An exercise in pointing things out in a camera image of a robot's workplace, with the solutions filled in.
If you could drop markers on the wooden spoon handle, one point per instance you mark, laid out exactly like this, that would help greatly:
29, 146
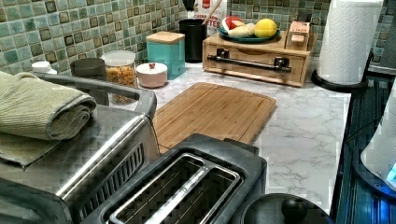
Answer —
211, 12

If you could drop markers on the white lidded jar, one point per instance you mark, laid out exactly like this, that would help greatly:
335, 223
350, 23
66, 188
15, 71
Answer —
43, 68

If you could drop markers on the small wooden card box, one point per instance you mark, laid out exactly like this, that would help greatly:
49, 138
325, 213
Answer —
298, 35

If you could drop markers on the teal canister wooden lid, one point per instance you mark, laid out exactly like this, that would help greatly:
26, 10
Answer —
167, 48

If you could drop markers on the black pot lid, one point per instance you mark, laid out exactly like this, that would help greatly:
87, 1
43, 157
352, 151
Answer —
282, 208

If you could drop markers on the wooden drawer box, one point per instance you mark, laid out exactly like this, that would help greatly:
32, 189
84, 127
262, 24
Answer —
270, 61

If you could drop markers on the pink bowl white lid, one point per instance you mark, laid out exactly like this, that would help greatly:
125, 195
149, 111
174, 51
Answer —
152, 75

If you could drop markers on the clear pasta jar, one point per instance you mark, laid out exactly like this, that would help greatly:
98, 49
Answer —
120, 68

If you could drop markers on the stainless steel toaster oven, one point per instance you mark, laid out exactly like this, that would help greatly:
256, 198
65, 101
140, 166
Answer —
67, 183

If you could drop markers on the teal fruit plate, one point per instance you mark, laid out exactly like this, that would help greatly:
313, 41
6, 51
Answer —
248, 40

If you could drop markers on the black paper towel holder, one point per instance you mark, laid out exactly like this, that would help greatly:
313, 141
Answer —
343, 88

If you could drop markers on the red and white fruit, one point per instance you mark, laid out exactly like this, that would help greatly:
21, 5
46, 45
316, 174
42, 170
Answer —
230, 23

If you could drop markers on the white food box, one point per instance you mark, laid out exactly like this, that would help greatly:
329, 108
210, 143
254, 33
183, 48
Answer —
216, 10

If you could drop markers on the dark grey jar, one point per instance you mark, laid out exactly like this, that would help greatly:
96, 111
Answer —
93, 68

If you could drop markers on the black utensil cup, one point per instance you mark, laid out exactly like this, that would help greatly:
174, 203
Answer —
195, 33

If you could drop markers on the bamboo cutting board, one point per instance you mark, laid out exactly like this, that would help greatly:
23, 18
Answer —
214, 110

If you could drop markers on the white paper towel roll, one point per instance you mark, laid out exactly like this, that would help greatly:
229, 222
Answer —
347, 39

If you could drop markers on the green towel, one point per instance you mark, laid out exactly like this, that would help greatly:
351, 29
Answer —
36, 115

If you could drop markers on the yellow lemon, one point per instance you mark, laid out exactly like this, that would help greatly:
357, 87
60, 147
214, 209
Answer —
265, 28

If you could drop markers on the black two-slot toaster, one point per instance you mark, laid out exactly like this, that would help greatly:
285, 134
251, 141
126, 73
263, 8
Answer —
202, 180

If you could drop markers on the pale potato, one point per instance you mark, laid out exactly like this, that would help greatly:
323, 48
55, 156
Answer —
243, 31

